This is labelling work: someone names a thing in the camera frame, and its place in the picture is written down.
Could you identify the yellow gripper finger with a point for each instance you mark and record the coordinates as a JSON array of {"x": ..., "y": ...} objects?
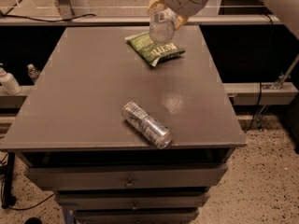
[
  {"x": 155, "y": 6},
  {"x": 180, "y": 20}
]

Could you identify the clear blue plastic bottle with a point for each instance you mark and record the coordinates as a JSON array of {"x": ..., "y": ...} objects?
[{"x": 162, "y": 26}]

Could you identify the green jalapeno chip bag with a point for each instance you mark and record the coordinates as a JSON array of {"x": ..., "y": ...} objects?
[{"x": 151, "y": 52}]

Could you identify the small clear water bottle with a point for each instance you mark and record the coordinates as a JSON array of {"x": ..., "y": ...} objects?
[{"x": 33, "y": 72}]

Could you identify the white spray bottle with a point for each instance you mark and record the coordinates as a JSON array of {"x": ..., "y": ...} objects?
[{"x": 9, "y": 82}]

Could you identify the silver energy drink can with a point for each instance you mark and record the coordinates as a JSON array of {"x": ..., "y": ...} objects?
[{"x": 151, "y": 128}]

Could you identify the grey drawer cabinet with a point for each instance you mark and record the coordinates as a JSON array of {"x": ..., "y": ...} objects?
[{"x": 120, "y": 142}]

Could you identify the black stand leg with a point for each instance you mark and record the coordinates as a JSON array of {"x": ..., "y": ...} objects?
[{"x": 7, "y": 199}]

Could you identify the metal rail frame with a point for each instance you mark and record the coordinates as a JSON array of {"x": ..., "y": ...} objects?
[{"x": 115, "y": 12}]

